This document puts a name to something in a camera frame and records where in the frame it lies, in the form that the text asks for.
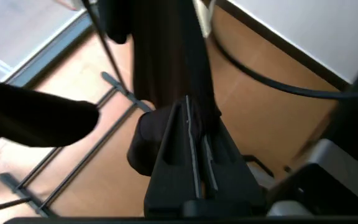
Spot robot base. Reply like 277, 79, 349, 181
242, 138, 358, 218

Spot black garment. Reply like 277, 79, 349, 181
98, 0, 223, 177

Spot black clothes rack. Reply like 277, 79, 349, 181
0, 0, 154, 218

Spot black cable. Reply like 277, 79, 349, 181
211, 32, 358, 101

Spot window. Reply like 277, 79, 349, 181
0, 0, 94, 88

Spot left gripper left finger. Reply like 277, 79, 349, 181
144, 95, 203, 218

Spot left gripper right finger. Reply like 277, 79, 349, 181
201, 119, 267, 216

